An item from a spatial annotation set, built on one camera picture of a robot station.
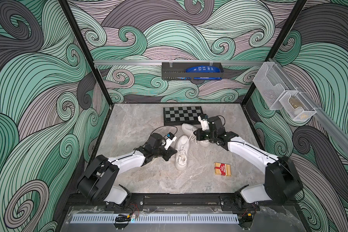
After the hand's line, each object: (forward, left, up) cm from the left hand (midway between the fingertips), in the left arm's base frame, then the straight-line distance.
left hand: (176, 149), depth 84 cm
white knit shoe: (+17, -10, -5) cm, 20 cm away
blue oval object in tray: (+44, -18, +27) cm, 55 cm away
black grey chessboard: (+30, -2, -5) cm, 31 cm away
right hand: (+10, -12, +5) cm, 16 cm away
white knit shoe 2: (+4, -4, -4) cm, 7 cm away
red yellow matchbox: (-9, -27, -7) cm, 30 cm away
